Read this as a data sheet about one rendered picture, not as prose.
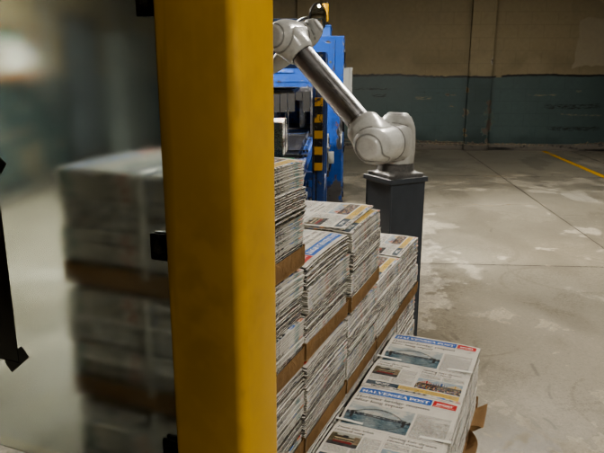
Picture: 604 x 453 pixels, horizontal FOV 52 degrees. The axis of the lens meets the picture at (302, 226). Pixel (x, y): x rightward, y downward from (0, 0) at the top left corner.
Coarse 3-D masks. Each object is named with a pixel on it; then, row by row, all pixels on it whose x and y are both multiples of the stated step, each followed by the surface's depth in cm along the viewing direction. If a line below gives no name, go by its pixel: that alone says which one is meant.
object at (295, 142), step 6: (294, 138) 584; (300, 138) 584; (306, 138) 605; (294, 144) 544; (300, 144) 544; (306, 144) 549; (276, 156) 471; (282, 156) 471; (288, 156) 471; (294, 156) 471; (300, 156) 474; (306, 156) 474; (306, 162) 505; (306, 168) 476
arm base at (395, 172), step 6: (378, 168) 272; (384, 168) 269; (390, 168) 267; (396, 168) 266; (402, 168) 266; (408, 168) 267; (378, 174) 271; (384, 174) 268; (390, 174) 265; (396, 174) 265; (402, 174) 266; (408, 174) 267; (414, 174) 269; (420, 174) 270
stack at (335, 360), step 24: (384, 240) 234; (408, 240) 234; (384, 264) 206; (408, 264) 227; (384, 288) 196; (408, 288) 231; (360, 312) 173; (384, 312) 200; (408, 312) 238; (336, 336) 154; (360, 336) 174; (312, 360) 139; (336, 360) 156; (360, 360) 179; (312, 384) 141; (336, 384) 160; (360, 384) 184; (312, 408) 144
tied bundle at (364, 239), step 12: (372, 216) 175; (312, 228) 162; (324, 228) 161; (348, 228) 161; (360, 228) 165; (372, 228) 176; (348, 240) 159; (360, 240) 166; (372, 240) 177; (348, 252) 160; (360, 252) 166; (372, 252) 178; (360, 264) 168; (372, 264) 181; (348, 276) 162; (360, 276) 170; (348, 288) 162
